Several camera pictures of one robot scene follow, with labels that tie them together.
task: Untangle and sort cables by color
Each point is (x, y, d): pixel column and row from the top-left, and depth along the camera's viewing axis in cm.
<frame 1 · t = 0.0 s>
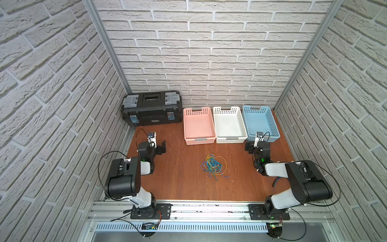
left hand: (159, 138, 94), fingers open
right hand: (257, 140, 94), fingers open
black plastic toolbox: (152, 108, 99), point 17 cm above the table
pink perforated basket: (199, 127, 110), on the table
white perforated basket: (230, 126, 112), on the table
blue perforated basket: (260, 120, 109), point 4 cm above the table

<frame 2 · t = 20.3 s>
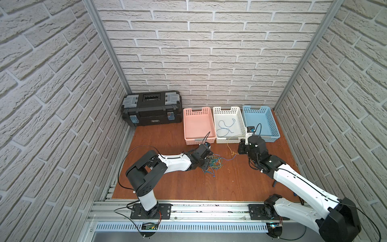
left hand: (207, 159, 91), fingers open
right hand: (243, 139, 82), fingers closed
the named things where they were.

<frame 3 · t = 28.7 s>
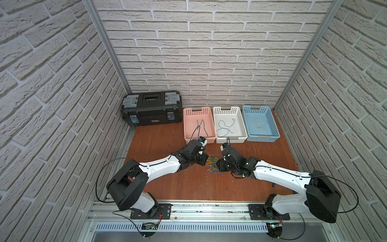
left hand: (209, 155, 85), fingers closed
right hand: (218, 163, 84), fingers open
the named things where they were.

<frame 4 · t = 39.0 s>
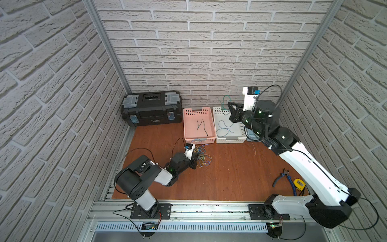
left hand: (201, 152, 88), fingers closed
right hand: (230, 103, 64), fingers closed
blue handled pliers: (279, 176, 87), on the table
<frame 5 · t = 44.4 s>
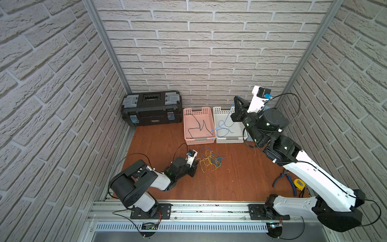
left hand: (200, 160, 88), fingers closed
right hand: (237, 97, 58), fingers closed
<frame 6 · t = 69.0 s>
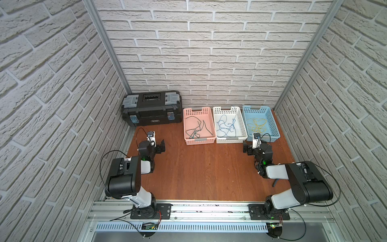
left hand: (157, 137, 94), fingers open
right hand: (253, 140, 93), fingers open
